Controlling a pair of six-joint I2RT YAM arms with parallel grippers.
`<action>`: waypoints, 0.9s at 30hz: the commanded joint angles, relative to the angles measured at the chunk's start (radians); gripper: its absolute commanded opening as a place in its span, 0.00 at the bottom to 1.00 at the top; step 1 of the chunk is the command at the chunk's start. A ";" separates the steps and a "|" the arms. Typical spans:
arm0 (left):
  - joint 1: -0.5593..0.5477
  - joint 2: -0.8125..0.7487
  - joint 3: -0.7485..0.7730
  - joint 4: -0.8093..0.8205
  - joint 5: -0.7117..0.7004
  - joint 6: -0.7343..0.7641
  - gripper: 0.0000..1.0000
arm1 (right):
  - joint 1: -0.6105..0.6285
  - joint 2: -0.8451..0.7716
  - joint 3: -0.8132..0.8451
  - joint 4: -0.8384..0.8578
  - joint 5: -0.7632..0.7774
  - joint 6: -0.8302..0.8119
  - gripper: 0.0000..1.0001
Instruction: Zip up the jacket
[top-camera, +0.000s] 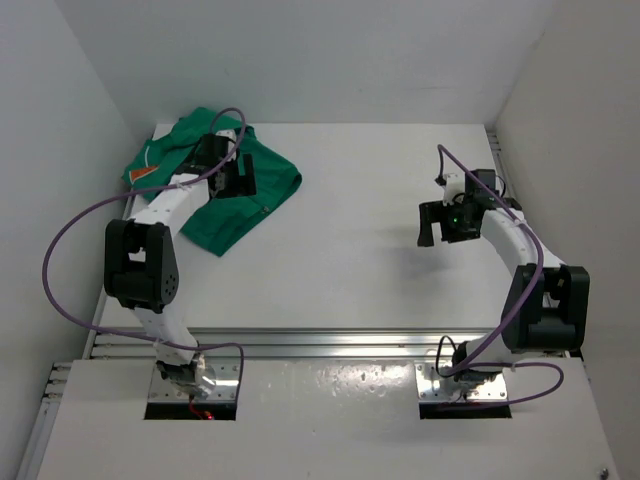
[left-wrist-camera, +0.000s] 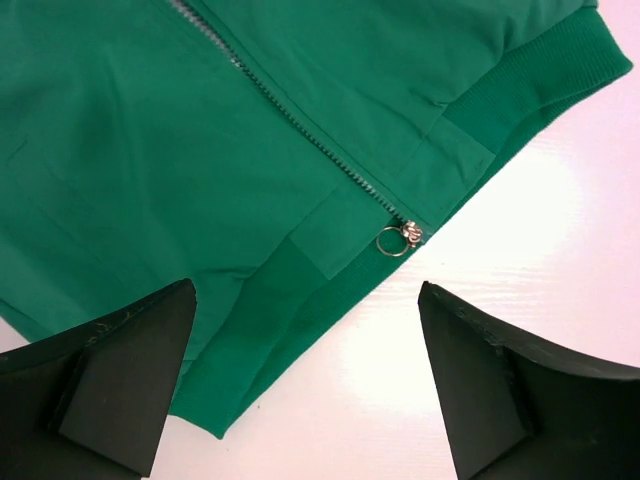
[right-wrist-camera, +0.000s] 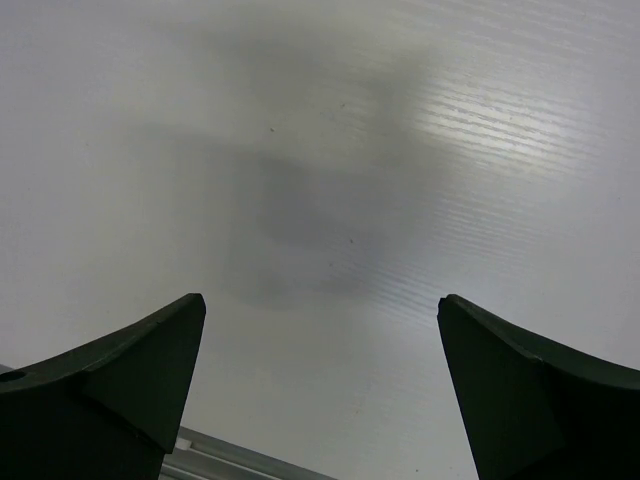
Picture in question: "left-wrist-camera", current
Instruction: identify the green zip-up jacket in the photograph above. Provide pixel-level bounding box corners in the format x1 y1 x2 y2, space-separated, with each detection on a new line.
1 1 632 437

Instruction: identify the silver ring zipper pull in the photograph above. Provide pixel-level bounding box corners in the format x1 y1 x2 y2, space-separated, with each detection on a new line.
375 221 425 258

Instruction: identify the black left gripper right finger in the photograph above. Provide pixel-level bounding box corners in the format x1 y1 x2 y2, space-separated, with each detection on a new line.
418 282 639 480

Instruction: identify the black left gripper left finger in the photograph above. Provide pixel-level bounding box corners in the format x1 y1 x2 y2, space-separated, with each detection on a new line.
1 279 196 480

